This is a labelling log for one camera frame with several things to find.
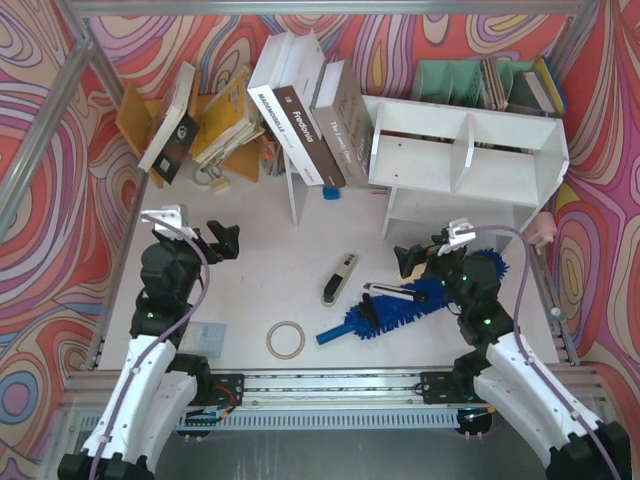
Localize beige tape roll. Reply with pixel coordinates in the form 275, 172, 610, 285
266, 321, 306, 361

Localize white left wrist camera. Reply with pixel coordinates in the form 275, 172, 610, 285
141, 204, 197, 240

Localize brown notebooks in organizer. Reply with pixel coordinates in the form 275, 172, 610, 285
481, 56, 508, 112

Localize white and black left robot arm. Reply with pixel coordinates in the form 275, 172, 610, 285
57, 211, 240, 479

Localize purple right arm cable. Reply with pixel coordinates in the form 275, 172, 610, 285
469, 224, 624, 480

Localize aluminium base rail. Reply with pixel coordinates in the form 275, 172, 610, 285
62, 363, 615, 435

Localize brown Fredonia book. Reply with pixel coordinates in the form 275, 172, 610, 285
274, 85, 346, 188

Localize blue pencil sharpener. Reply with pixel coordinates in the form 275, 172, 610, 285
322, 186, 341, 201

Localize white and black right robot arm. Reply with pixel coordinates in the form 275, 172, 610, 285
394, 234, 633, 479

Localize white wooden bookshelf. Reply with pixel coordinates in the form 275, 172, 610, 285
283, 94, 571, 251

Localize clear tape roll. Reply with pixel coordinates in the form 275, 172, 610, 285
192, 167, 220, 187

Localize yellow sticky note pad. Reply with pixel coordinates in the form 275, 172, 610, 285
403, 263, 426, 283

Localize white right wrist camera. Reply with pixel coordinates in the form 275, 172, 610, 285
438, 218, 476, 256

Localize yellow worn paperback stack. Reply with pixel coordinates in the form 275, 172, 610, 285
191, 65, 264, 166

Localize white Mademoiselle book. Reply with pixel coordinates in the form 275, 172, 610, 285
248, 32, 323, 186

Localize beige and grey calculator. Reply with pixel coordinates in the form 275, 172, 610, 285
178, 322, 226, 359

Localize grey Lonely One book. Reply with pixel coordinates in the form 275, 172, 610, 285
312, 60, 374, 188

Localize black and beige stapler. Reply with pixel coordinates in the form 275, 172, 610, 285
321, 253, 358, 307

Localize green desk organizer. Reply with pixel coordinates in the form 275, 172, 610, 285
410, 60, 551, 117

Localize white and black leaning book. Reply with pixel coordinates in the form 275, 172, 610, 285
138, 62, 199, 184

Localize grey and blue book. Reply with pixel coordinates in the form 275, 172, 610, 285
521, 56, 568, 118

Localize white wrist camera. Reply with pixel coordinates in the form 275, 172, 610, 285
438, 218, 476, 256
141, 204, 197, 240

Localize beige binder clip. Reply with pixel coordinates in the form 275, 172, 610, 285
209, 172, 229, 193

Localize blue microfiber duster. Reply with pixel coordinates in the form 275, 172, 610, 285
316, 249, 509, 345

